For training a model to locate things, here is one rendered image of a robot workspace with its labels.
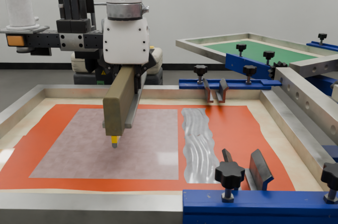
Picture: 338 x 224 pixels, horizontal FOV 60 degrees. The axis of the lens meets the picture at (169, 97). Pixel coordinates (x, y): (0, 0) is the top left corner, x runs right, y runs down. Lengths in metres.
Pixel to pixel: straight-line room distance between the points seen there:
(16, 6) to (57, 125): 0.62
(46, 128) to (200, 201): 0.50
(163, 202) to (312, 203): 0.23
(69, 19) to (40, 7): 3.61
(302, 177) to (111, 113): 0.40
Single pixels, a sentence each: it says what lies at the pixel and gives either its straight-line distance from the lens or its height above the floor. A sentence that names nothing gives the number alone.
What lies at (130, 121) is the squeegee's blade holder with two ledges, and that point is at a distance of 0.56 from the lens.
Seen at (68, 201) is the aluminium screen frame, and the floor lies 0.99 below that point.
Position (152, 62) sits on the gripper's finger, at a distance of 0.67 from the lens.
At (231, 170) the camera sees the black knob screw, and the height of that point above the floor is 1.06.
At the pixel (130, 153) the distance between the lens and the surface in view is 0.68.
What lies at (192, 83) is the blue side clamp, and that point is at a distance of 0.98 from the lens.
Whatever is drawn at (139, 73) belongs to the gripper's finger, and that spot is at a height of 1.12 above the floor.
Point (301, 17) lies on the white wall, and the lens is 4.84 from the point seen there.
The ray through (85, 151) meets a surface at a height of 0.96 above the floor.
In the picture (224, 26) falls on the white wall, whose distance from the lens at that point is 4.55.
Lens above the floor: 1.32
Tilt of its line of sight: 22 degrees down
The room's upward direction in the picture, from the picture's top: straight up
